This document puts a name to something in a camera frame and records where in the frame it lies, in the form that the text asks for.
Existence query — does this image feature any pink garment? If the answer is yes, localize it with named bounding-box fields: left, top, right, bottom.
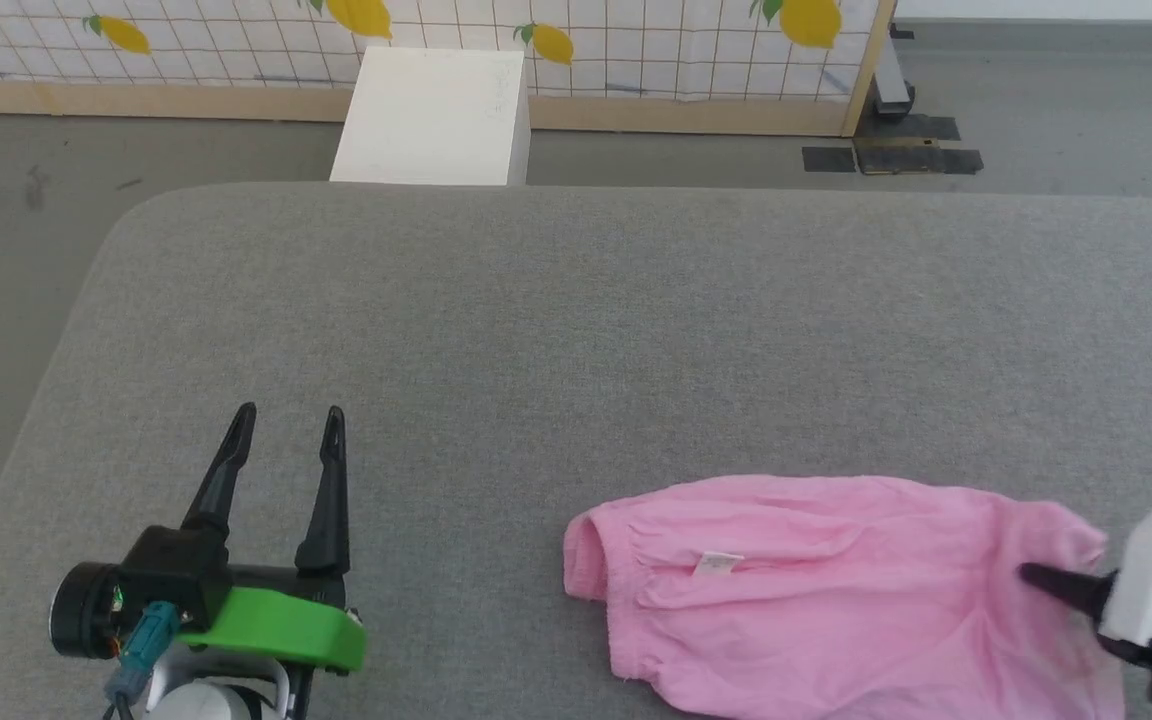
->
left=563, top=474, right=1129, bottom=720

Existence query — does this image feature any grey metal panel stand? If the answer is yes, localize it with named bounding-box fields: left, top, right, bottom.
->
left=871, top=22, right=917, bottom=123

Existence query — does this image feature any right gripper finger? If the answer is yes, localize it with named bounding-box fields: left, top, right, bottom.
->
left=1098, top=628, right=1152, bottom=671
left=1019, top=562, right=1115, bottom=618

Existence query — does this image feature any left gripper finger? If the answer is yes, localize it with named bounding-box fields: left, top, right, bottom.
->
left=181, top=402, right=258, bottom=536
left=294, top=405, right=353, bottom=579

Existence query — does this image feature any lemon print grid panel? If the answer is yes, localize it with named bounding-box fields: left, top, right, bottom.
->
left=0, top=0, right=897, bottom=139

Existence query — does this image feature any teal connector cable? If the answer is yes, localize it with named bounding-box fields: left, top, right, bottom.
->
left=101, top=600, right=182, bottom=720

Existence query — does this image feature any white box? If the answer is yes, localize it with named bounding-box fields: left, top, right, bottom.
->
left=329, top=47, right=532, bottom=187

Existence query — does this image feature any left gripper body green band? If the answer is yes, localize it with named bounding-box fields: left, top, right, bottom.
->
left=121, top=524, right=368, bottom=673

